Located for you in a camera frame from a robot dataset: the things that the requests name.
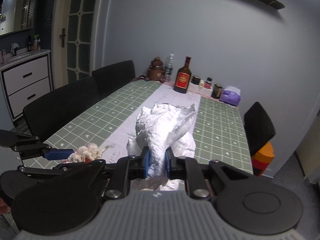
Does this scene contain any pink white crochet item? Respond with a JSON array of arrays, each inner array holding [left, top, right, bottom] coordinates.
[[62, 143, 102, 164]]

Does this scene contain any white table runner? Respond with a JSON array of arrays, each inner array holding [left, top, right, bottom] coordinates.
[[101, 81, 201, 163]]

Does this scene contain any black chair near left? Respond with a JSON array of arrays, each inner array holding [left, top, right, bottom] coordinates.
[[23, 76, 100, 142]]

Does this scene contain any black chair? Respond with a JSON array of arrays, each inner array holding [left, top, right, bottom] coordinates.
[[23, 76, 100, 142], [92, 60, 136, 99]]

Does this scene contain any green checked tablecloth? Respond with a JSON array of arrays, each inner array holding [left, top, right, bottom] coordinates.
[[18, 80, 254, 176]]

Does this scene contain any orange storage box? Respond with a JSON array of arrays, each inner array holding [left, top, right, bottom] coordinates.
[[251, 141, 274, 177]]

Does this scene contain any black chair far end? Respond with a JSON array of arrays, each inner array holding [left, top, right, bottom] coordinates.
[[244, 102, 276, 156]]

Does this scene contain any white drawer cabinet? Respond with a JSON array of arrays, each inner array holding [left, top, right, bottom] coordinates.
[[1, 49, 54, 122]]

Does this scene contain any dark glass jar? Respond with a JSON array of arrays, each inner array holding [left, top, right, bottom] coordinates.
[[211, 83, 223, 99]]

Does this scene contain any purple tissue pack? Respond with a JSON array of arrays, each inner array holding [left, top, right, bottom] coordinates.
[[220, 86, 241, 107]]

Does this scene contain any white small box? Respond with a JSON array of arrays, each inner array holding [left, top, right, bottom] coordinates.
[[188, 80, 213, 98]]

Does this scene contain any black chair far left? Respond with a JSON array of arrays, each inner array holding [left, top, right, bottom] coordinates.
[[92, 60, 136, 99]]

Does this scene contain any red label small bottle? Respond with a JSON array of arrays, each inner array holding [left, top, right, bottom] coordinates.
[[204, 77, 212, 89]]

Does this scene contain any black lidded jar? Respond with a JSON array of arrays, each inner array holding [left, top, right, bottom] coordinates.
[[191, 75, 201, 86]]

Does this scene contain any brown liquor bottle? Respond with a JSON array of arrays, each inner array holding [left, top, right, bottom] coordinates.
[[174, 56, 191, 94]]

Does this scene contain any brown bear plush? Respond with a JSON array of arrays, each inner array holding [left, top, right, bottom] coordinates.
[[139, 57, 165, 83]]

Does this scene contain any clear water bottle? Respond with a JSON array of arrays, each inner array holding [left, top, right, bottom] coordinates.
[[164, 53, 174, 82]]

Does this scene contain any white glass panel door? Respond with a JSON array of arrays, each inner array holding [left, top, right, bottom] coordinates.
[[51, 0, 103, 88]]

